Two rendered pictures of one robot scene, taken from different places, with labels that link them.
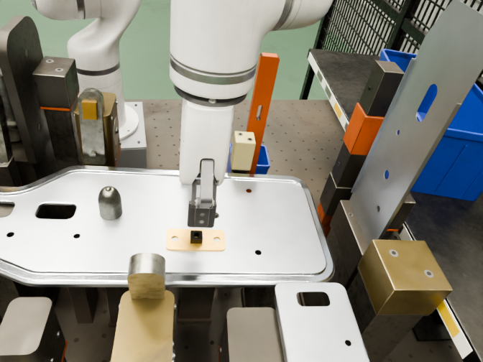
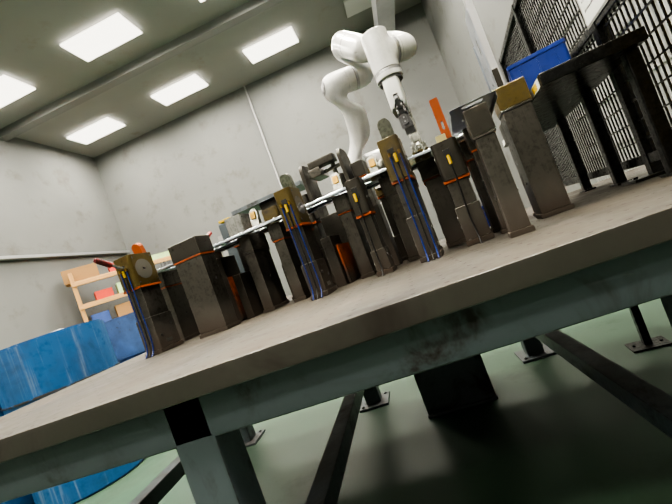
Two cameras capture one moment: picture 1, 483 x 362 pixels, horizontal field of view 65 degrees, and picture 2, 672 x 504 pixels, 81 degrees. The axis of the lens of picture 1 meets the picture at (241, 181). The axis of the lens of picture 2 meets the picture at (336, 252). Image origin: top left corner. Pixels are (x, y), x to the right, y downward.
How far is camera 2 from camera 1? 1.11 m
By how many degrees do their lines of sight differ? 51
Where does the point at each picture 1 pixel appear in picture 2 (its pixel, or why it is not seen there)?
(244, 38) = (387, 54)
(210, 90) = (385, 72)
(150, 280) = (385, 124)
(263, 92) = (438, 114)
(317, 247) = not seen: hidden behind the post
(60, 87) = (360, 165)
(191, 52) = (376, 67)
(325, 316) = not seen: hidden behind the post
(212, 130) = (391, 83)
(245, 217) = not seen: hidden behind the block
